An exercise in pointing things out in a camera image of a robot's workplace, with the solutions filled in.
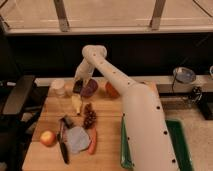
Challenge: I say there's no small dark brush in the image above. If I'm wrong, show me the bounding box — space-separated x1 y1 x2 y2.
61 115 74 129

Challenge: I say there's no grey blue cloth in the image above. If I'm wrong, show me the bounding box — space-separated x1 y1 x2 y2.
66 126 90 154

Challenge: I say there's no white cup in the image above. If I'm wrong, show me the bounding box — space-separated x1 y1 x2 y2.
51 79 65 97

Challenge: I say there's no black handled knife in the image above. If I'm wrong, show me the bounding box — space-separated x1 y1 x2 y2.
58 121 69 164

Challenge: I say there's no black eraser block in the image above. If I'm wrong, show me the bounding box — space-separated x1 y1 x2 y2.
73 79 83 93

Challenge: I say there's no bunch of red grapes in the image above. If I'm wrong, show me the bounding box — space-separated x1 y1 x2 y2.
83 103 96 129

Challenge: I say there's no orange carrot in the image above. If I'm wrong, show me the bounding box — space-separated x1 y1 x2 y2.
88 127 97 155

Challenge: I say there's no banana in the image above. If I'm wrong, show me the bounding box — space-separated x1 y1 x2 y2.
71 94 82 115

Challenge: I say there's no purple bowl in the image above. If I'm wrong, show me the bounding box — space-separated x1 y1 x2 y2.
80 79 98 98

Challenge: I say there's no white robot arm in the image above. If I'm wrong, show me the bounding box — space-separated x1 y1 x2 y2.
75 45 180 171

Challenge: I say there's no orange bowl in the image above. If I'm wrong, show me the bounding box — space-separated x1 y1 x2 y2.
105 82 120 98

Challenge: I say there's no metal bowl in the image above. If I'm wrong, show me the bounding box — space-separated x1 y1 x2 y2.
173 67 196 84

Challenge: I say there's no black chair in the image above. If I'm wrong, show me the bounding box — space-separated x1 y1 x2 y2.
0 75 41 171

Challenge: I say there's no green plastic tray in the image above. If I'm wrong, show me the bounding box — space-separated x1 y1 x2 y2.
120 116 193 171

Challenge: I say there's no red yellow apple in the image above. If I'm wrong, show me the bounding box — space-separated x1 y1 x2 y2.
40 131 56 147

